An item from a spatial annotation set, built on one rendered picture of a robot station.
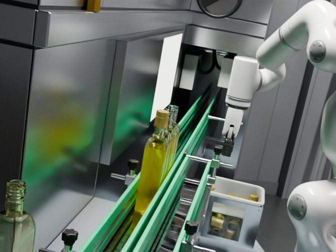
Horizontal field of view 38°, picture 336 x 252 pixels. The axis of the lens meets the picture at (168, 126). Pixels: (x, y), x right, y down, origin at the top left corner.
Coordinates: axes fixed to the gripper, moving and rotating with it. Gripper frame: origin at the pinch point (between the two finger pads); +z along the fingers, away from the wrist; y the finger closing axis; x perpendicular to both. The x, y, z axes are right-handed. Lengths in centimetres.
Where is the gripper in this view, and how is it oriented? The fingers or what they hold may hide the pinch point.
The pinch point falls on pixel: (227, 148)
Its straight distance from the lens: 170.9
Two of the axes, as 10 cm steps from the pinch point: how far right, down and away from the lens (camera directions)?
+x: 9.6, 2.2, -1.8
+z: -1.7, 9.5, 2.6
